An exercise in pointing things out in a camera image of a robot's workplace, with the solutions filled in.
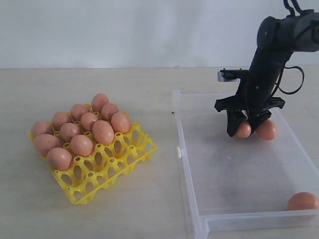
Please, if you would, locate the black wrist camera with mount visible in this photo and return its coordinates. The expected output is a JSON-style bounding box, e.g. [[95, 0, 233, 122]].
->
[[217, 68, 249, 82]]

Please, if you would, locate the yellow plastic egg tray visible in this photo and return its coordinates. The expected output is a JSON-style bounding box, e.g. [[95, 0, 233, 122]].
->
[[27, 103, 159, 205]]

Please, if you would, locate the brown speckled egg front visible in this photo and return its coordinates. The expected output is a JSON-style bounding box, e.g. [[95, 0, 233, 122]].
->
[[70, 134, 94, 157]]

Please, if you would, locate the brown speckled egg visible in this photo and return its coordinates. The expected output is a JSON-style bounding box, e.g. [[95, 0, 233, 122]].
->
[[60, 123, 82, 142], [70, 134, 94, 157], [101, 103, 119, 121], [80, 112, 99, 131]]

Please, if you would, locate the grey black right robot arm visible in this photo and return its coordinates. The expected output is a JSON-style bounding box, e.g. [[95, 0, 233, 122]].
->
[[214, 9, 319, 137]]

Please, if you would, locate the clear plastic box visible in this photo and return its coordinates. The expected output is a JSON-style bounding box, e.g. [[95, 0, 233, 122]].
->
[[172, 90, 319, 239]]

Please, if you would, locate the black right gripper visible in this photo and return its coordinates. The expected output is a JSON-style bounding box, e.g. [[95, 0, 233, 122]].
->
[[215, 84, 285, 137]]

